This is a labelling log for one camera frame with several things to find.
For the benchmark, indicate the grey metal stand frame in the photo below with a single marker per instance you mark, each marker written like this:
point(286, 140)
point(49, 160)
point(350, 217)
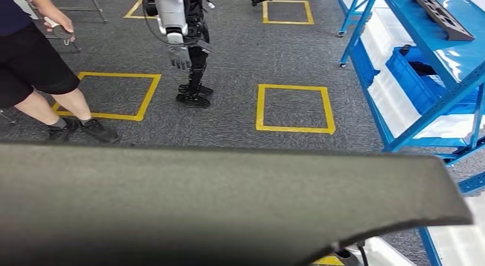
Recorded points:
point(97, 6)

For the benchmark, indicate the grey handheld controller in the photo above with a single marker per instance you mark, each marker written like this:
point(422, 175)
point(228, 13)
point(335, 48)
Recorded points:
point(62, 34)

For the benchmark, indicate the white black humanoid robot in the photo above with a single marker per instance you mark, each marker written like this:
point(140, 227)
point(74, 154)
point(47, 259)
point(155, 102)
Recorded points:
point(172, 10)

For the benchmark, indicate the person's forearm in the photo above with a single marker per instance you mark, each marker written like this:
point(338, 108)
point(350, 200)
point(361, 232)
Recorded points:
point(41, 1)

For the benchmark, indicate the black plastic mounting plate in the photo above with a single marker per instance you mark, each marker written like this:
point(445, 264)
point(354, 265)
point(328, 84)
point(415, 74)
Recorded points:
point(443, 20)
point(189, 200)

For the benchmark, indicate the person's hand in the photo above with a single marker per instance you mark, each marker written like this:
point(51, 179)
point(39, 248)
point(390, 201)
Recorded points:
point(57, 20)

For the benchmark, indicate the blue plastic bin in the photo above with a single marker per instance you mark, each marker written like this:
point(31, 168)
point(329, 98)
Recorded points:
point(409, 78)

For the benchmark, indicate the standing humanoid's grey hand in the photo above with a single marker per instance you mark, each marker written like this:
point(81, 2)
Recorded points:
point(180, 57)

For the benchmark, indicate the yellow floor tape square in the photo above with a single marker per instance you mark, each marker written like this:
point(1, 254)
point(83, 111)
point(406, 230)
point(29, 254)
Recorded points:
point(327, 261)

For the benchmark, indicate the person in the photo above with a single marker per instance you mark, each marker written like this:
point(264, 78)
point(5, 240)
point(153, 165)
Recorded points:
point(30, 67)

